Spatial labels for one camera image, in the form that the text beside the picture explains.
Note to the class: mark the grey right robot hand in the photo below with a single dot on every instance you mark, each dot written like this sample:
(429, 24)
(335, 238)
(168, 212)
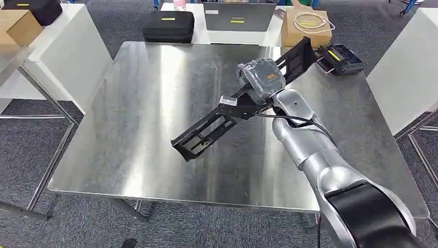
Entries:
(261, 78)

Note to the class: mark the cardboard box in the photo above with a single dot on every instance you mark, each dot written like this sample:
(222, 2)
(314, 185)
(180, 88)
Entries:
(294, 36)
(20, 25)

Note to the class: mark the open black tool case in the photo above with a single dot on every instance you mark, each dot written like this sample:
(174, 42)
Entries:
(342, 60)

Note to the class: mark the black plastic cutout plate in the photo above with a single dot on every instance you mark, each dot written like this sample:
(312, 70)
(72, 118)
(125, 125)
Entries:
(205, 133)

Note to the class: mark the grey laptop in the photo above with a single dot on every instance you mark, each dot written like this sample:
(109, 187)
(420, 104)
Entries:
(239, 17)

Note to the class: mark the black bag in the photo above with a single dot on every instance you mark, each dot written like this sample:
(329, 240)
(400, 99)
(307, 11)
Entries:
(41, 10)

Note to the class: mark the stainless steel table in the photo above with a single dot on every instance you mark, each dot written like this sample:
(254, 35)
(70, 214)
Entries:
(137, 119)

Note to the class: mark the black zippered case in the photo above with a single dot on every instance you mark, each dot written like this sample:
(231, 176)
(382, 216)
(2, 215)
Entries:
(168, 27)

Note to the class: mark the white table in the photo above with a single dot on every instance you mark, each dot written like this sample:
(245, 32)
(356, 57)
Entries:
(68, 54)
(403, 68)
(198, 37)

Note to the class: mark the wrist camera with black bracket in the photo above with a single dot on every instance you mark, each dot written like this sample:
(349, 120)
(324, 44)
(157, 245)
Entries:
(236, 109)

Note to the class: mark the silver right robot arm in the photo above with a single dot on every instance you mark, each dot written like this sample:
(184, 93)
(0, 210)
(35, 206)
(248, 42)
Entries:
(318, 157)

